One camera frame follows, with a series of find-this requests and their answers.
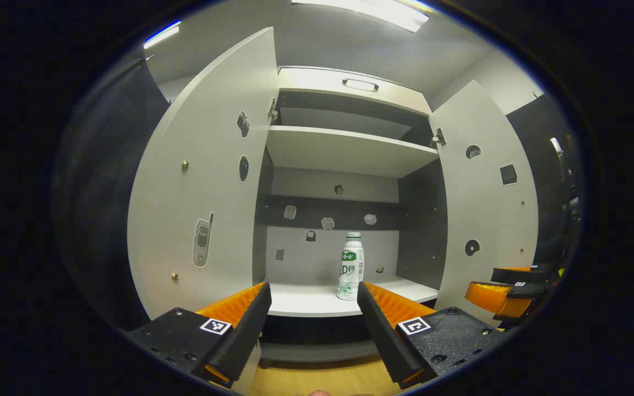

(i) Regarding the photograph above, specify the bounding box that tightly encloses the white bottle green label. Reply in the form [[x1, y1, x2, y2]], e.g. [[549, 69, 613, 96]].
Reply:
[[336, 232, 365, 301]]

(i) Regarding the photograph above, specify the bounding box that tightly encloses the white and grey cabinet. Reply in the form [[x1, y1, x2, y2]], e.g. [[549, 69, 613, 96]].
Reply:
[[252, 66, 443, 368]]

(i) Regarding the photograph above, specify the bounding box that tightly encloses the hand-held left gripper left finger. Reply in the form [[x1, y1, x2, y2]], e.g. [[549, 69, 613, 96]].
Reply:
[[124, 282, 272, 387]]

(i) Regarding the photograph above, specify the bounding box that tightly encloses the white cabinet shelf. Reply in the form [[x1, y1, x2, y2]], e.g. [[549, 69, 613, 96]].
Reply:
[[266, 125, 440, 178]]

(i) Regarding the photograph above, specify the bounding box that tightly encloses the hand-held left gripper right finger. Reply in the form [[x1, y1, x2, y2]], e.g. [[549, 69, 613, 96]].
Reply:
[[357, 281, 507, 389]]

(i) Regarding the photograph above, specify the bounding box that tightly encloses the small ceiling light panel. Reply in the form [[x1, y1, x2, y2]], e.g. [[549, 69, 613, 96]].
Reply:
[[143, 20, 182, 50]]

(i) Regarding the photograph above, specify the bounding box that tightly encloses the white cabinet drawer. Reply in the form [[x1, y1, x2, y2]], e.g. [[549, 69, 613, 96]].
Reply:
[[277, 66, 432, 116]]

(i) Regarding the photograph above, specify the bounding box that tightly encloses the long ceiling light panel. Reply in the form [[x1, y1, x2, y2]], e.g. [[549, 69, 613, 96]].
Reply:
[[291, 0, 432, 32]]

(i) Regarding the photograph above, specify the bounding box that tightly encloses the white cabinet door phone sticker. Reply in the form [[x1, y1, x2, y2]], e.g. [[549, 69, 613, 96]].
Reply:
[[127, 26, 280, 326]]

